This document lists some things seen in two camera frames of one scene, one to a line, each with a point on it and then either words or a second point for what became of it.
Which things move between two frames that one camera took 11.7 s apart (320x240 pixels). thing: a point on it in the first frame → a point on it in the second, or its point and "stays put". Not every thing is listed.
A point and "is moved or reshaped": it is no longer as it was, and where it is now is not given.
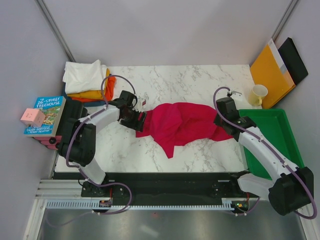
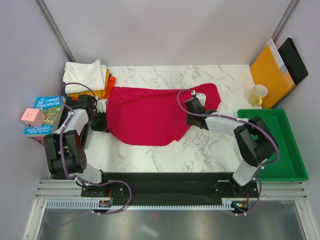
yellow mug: (255, 97) stays put
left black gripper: (136, 125) → (103, 126)
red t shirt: (175, 124) is moved or reshaped
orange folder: (267, 70) stays put
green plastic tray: (275, 126) stays put
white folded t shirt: (83, 77) stays put
